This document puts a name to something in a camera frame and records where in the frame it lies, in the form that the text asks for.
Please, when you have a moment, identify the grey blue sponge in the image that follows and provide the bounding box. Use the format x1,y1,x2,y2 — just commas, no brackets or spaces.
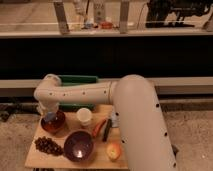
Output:
44,112,57,122

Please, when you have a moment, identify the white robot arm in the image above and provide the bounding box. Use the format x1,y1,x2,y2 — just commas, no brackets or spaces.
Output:
34,74,178,171

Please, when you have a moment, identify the red bowl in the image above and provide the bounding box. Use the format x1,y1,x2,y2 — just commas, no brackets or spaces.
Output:
41,110,66,134

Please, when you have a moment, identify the purple bowl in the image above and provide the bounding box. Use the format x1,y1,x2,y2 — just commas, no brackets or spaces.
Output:
63,130,94,162

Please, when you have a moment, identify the bunch of dark grapes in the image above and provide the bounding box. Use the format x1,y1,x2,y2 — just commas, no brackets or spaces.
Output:
35,136,63,156

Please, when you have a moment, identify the green plastic tray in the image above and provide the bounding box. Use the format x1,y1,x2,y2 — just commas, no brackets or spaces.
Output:
59,75,98,112

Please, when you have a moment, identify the white plastic cup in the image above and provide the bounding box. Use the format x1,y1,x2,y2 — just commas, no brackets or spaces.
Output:
76,108,92,127

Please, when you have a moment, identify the wooden table board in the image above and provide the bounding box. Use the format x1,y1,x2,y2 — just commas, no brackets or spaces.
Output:
25,104,130,171

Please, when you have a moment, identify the grey blue cloth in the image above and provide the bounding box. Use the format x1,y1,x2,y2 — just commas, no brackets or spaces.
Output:
111,112,119,128

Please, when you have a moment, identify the red yellow apple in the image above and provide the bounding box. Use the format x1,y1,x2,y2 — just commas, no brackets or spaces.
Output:
106,142,122,161

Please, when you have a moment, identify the red object on ledge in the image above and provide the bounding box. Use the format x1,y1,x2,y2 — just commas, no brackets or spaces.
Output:
101,22,113,29

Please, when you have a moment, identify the black machine in background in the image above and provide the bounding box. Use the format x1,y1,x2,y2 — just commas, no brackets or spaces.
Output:
145,0,213,28

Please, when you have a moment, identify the left metal post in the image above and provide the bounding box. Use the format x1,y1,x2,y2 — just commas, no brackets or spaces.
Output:
53,0,69,34

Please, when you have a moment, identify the metal post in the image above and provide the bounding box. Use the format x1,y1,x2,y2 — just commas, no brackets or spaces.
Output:
119,0,129,34
53,0,69,34

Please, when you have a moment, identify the right metal post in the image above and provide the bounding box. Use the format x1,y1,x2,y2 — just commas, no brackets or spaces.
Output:
119,0,129,34

